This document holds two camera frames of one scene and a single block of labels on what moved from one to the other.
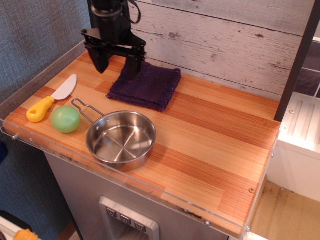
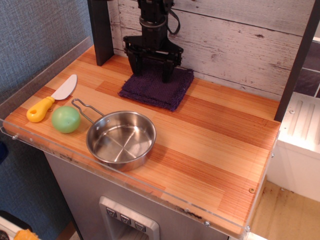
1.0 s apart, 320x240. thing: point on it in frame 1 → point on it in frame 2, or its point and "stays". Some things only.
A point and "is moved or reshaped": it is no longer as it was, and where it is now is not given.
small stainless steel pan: [122, 139] stays
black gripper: [113, 35] → [154, 40]
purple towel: [155, 88] is moved or reshaped
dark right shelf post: [300, 59] stays
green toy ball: [66, 119] stays
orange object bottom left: [25, 234] stays
